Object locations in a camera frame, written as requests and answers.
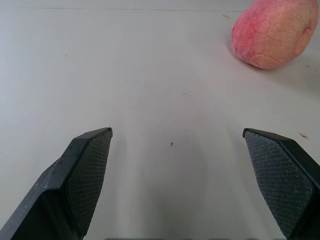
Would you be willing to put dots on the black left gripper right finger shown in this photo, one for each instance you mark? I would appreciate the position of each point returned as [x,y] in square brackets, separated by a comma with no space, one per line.
[282,185]

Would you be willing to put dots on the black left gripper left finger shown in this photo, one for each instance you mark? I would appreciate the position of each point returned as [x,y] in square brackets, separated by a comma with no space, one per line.
[62,190]

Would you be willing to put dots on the pink peach fruit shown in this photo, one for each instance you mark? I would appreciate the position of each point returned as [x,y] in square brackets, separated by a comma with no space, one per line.
[272,32]

